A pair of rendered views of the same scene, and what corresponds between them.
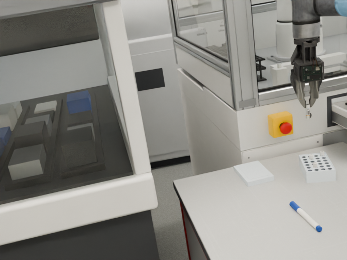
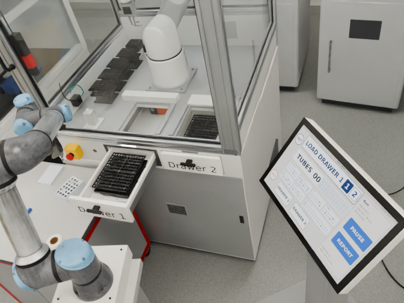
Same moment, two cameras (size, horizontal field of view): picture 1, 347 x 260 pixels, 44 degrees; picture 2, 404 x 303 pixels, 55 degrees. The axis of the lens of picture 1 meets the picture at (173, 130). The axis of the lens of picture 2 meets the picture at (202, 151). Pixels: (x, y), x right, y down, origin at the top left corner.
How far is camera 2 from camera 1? 1.98 m
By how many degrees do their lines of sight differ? 38
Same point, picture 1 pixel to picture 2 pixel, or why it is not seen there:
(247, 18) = (31, 91)
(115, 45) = not seen: outside the picture
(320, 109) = (101, 149)
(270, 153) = (79, 162)
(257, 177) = (43, 181)
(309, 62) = not seen: hidden behind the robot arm
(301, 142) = (95, 162)
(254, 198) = (29, 194)
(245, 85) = not seen: hidden behind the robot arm
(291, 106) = (81, 142)
